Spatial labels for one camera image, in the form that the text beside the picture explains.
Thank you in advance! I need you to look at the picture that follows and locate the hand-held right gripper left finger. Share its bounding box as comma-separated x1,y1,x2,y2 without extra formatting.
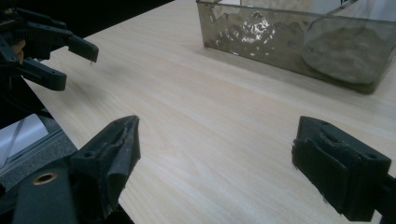
68,115,142,222

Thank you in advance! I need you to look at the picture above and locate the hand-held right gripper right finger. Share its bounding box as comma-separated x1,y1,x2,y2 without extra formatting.
290,116,392,222

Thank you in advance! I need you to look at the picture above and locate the clear brown plastic box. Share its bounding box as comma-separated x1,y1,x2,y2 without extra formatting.
195,0,396,95

